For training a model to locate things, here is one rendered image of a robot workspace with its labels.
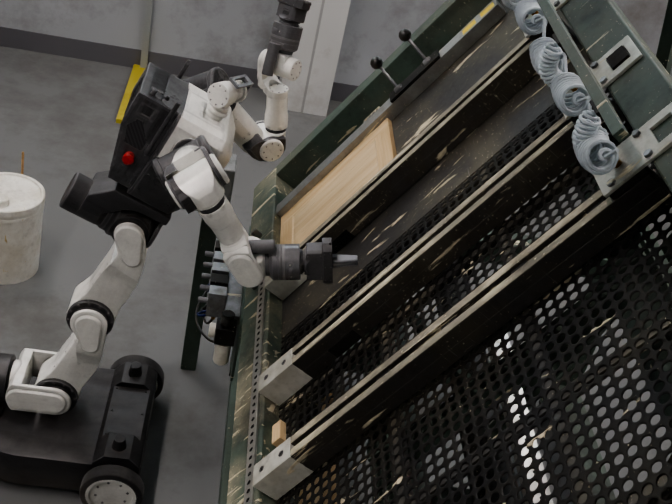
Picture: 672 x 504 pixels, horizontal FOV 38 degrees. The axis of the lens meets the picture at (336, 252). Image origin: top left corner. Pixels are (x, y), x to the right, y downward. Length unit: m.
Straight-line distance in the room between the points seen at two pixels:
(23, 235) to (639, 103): 2.75
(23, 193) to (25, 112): 1.43
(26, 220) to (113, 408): 0.99
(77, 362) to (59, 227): 1.45
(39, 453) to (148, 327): 0.94
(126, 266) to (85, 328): 0.26
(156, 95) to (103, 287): 0.67
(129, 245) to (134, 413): 0.75
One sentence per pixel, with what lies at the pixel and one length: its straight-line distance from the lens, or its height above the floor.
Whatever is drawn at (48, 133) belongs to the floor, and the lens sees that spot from 5.27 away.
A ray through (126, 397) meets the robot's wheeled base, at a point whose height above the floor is 0.19.
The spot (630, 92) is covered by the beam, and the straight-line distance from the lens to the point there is 1.95.
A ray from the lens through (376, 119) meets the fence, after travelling 2.96.
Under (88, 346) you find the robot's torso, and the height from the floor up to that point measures 0.54.
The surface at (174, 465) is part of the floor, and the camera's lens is 3.47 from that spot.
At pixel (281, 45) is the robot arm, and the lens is 2.87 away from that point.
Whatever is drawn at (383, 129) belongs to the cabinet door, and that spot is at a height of 1.29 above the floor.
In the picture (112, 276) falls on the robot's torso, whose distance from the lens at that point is 2.94.
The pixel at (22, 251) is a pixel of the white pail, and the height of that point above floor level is 0.16.
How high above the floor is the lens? 2.55
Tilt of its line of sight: 33 degrees down
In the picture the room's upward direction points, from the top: 13 degrees clockwise
